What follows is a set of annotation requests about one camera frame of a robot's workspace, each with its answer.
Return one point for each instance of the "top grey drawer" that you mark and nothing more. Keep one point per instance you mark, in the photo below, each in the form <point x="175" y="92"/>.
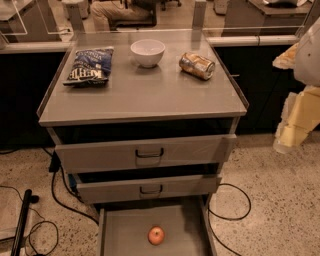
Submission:
<point x="137" y="154"/>

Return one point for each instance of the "blue kettle chips bag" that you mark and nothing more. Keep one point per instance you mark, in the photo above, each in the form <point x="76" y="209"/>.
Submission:
<point x="91" y="67"/>

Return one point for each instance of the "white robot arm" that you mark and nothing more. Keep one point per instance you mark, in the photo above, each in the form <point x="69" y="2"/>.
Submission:
<point x="307" y="60"/>

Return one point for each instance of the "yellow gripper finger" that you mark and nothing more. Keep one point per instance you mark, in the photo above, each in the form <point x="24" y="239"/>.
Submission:
<point x="286" y="60"/>
<point x="299" y="117"/>

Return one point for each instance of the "person seated in background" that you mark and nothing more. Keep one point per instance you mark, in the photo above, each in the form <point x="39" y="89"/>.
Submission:
<point x="108" y="14"/>

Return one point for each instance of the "middle grey drawer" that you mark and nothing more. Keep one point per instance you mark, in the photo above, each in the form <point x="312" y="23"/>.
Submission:
<point x="143" y="189"/>

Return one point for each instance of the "white ceramic bowl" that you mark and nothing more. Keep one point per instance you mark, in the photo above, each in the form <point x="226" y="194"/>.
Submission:
<point x="147" y="52"/>

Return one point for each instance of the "black pole on floor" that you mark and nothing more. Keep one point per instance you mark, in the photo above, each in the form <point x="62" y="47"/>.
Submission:
<point x="28" y="198"/>

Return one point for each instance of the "crushed metallic soda can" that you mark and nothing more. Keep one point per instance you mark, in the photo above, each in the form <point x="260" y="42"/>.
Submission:
<point x="197" y="65"/>

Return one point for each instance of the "grey drawer cabinet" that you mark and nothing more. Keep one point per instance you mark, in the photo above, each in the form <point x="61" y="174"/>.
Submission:
<point x="139" y="103"/>

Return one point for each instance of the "bottom grey open drawer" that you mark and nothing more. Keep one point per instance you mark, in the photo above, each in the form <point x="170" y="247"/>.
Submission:
<point x="167" y="230"/>

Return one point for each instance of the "red apple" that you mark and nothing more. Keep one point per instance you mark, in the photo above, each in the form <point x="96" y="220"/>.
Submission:
<point x="156" y="235"/>

